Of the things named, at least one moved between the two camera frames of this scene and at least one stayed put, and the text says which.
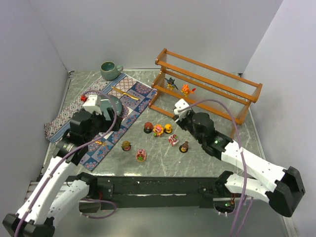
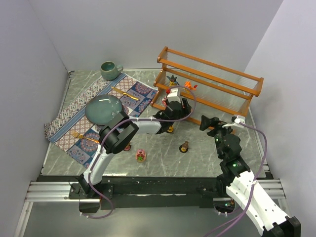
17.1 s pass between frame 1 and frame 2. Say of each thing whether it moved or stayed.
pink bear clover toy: stayed
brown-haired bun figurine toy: stayed
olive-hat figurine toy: stayed
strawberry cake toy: moved
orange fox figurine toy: moved
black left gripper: moved
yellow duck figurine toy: stayed
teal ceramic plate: stayed
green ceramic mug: stayed
